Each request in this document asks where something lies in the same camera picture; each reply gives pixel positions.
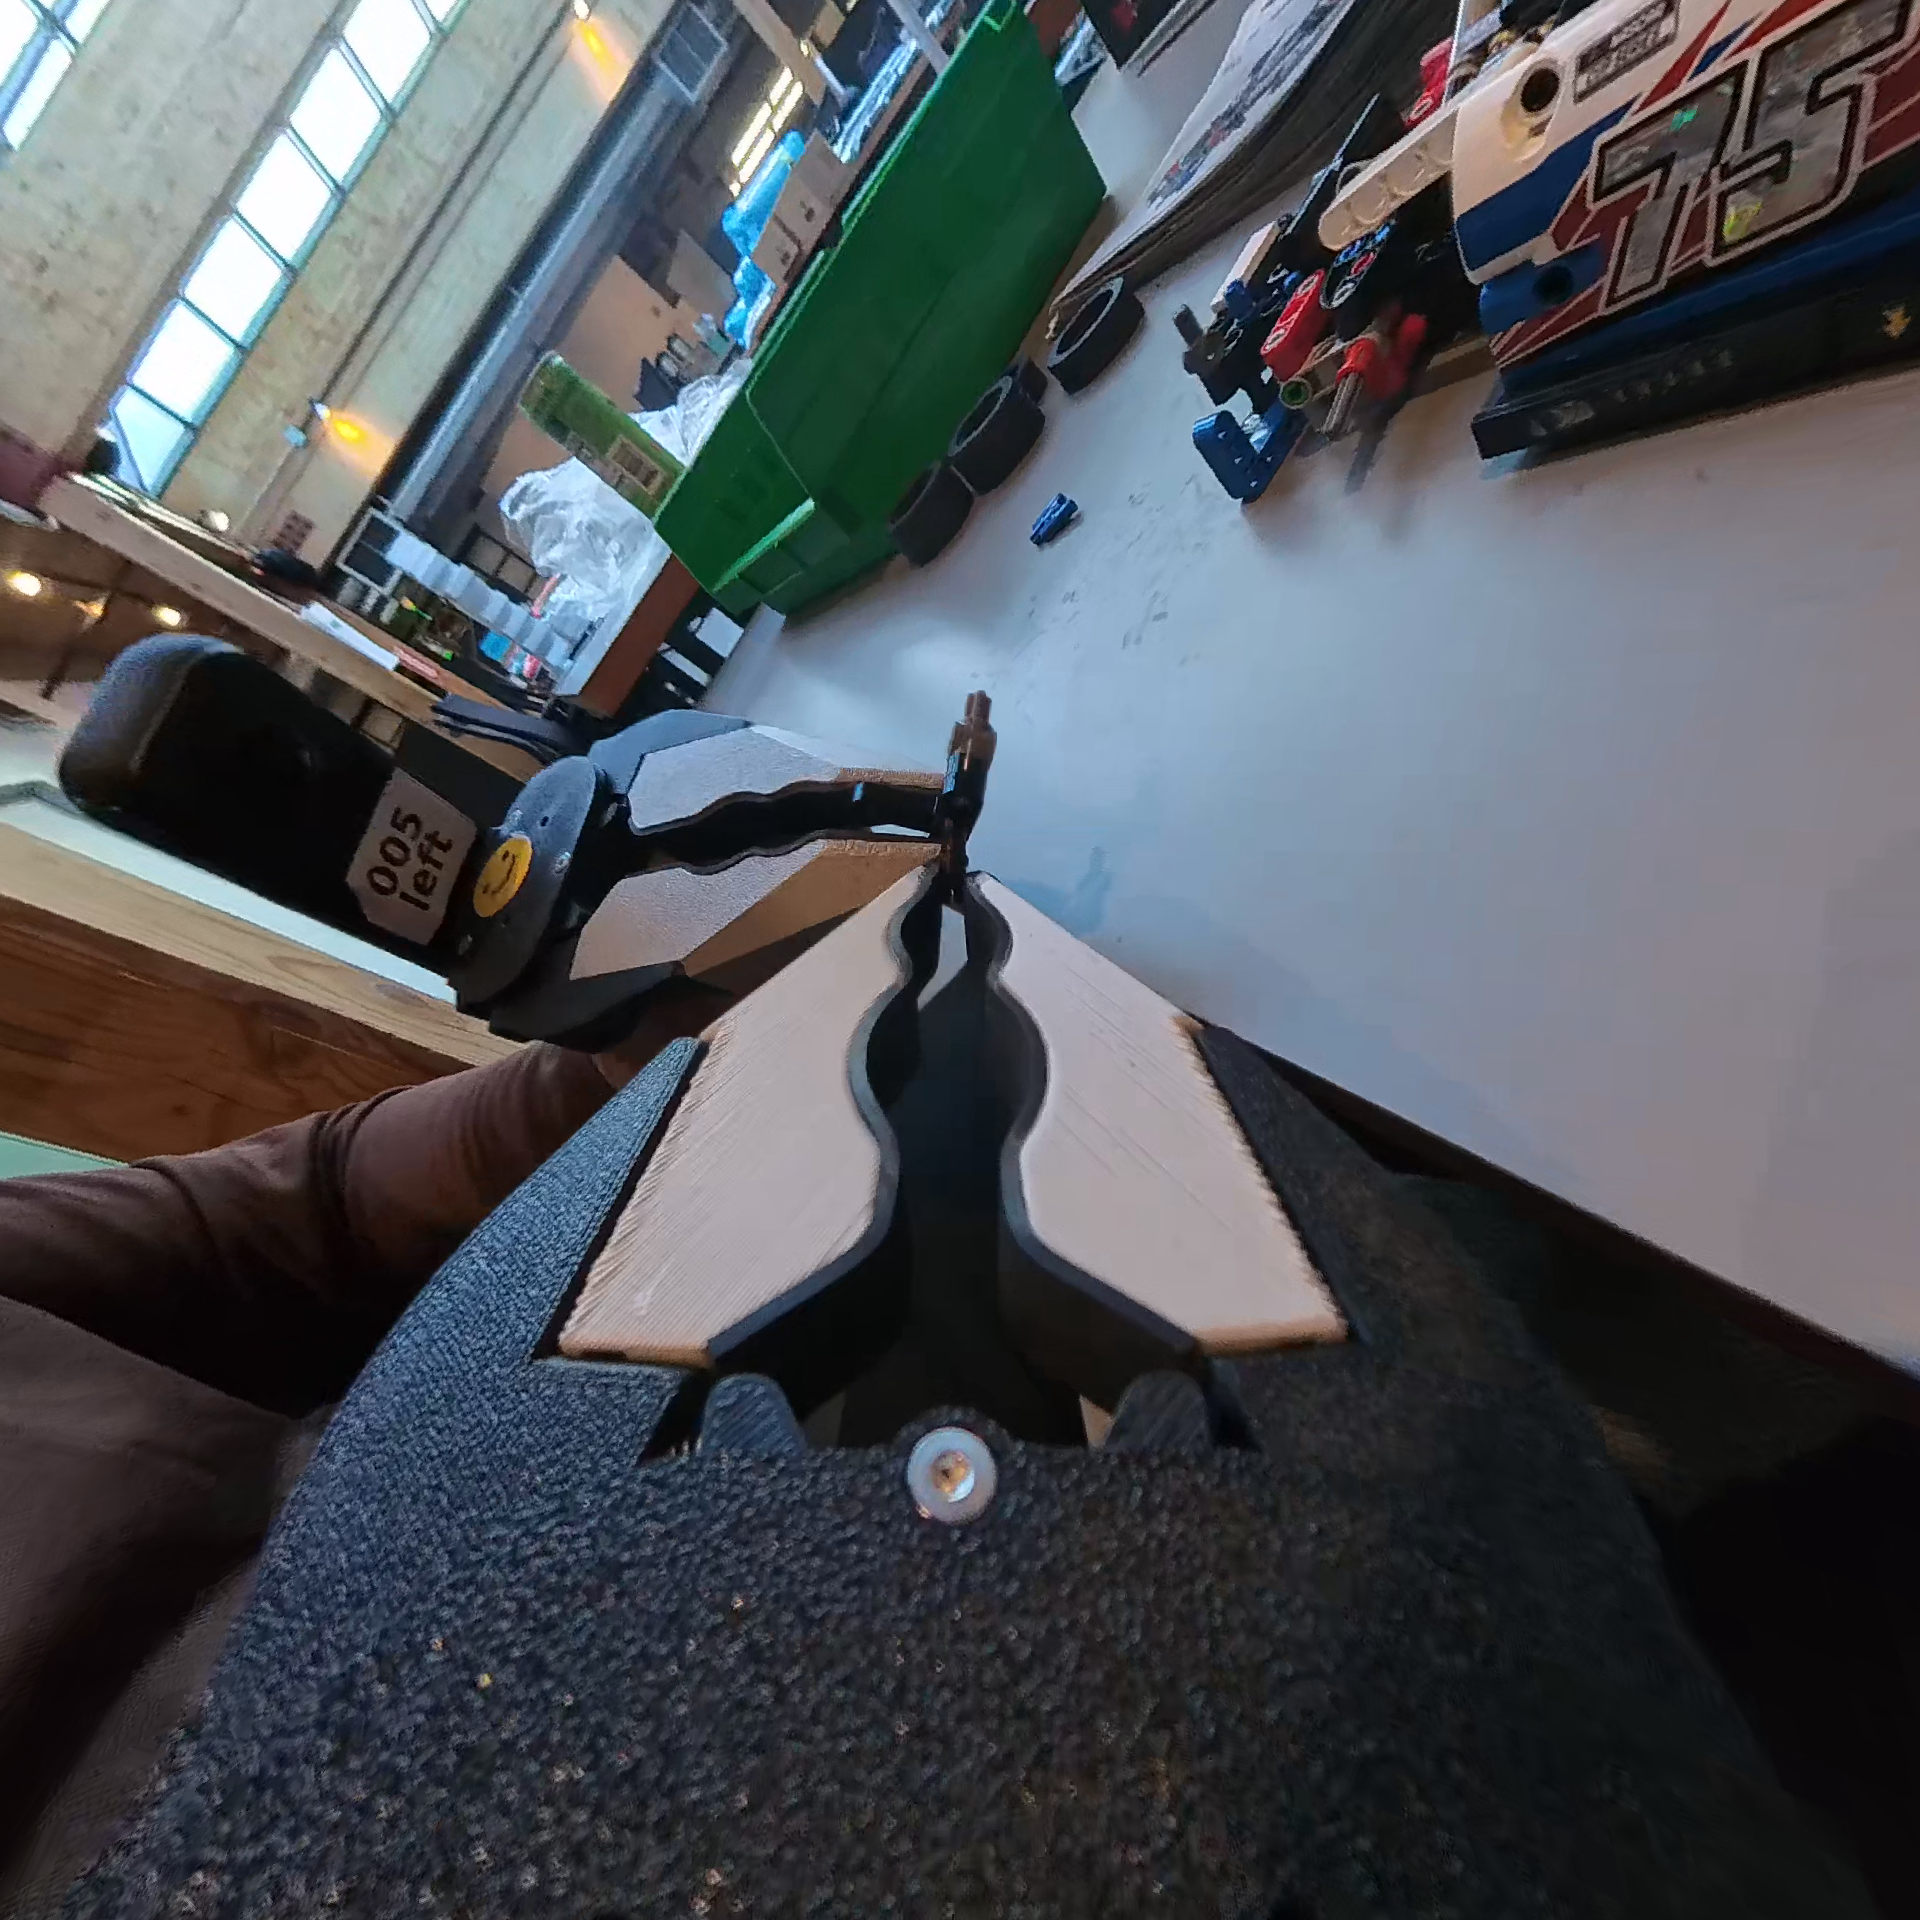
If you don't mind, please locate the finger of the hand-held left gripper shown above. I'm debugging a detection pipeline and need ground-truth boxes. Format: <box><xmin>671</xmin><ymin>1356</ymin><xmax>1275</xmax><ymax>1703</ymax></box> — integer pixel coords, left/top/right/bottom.
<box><xmin>621</xmin><ymin>720</ymin><xmax>953</xmax><ymax>868</ymax></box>
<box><xmin>575</xmin><ymin>835</ymin><xmax>952</xmax><ymax>995</ymax></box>

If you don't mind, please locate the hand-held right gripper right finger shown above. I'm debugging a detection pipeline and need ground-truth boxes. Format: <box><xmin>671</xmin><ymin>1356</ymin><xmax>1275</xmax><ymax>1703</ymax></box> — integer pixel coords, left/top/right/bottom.
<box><xmin>968</xmin><ymin>872</ymin><xmax>1353</xmax><ymax>1415</ymax></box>

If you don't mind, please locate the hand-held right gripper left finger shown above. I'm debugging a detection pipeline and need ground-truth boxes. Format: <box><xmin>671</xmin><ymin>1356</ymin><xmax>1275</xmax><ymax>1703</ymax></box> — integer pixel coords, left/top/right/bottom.
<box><xmin>559</xmin><ymin>867</ymin><xmax>943</xmax><ymax>1415</ymax></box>

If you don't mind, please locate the green plastic bin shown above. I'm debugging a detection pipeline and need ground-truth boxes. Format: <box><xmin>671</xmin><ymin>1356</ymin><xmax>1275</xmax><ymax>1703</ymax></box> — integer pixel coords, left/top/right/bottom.
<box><xmin>651</xmin><ymin>0</ymin><xmax>1109</xmax><ymax>617</ymax></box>

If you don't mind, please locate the brick model race car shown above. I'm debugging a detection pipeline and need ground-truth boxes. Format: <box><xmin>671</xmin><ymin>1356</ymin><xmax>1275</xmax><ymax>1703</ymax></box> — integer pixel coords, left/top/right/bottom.
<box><xmin>1175</xmin><ymin>0</ymin><xmax>1920</xmax><ymax>506</ymax></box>

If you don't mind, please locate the grey desk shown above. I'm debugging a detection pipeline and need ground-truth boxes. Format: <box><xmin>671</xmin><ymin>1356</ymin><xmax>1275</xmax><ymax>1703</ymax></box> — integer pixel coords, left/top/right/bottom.
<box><xmin>705</xmin><ymin>0</ymin><xmax>1920</xmax><ymax>1384</ymax></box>

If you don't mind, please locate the wooden cabinet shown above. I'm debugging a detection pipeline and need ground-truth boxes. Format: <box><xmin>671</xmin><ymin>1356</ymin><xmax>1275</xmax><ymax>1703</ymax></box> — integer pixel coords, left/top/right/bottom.
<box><xmin>0</xmin><ymin>816</ymin><xmax>512</xmax><ymax>1163</ymax></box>

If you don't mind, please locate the clear plastic bag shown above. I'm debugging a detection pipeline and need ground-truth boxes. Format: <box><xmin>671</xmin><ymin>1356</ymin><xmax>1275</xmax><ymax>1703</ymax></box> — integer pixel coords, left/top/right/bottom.
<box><xmin>499</xmin><ymin>359</ymin><xmax>752</xmax><ymax>617</ymax></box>

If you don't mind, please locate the green drink can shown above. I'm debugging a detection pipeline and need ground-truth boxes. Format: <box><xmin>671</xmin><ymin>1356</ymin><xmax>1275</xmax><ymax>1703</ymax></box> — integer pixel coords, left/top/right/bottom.
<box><xmin>517</xmin><ymin>352</ymin><xmax>684</xmax><ymax>497</ymax></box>

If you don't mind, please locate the open instruction booklet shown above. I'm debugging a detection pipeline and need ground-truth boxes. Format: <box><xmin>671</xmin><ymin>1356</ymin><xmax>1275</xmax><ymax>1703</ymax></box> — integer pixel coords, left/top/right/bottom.
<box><xmin>1049</xmin><ymin>0</ymin><xmax>1465</xmax><ymax>308</ymax></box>

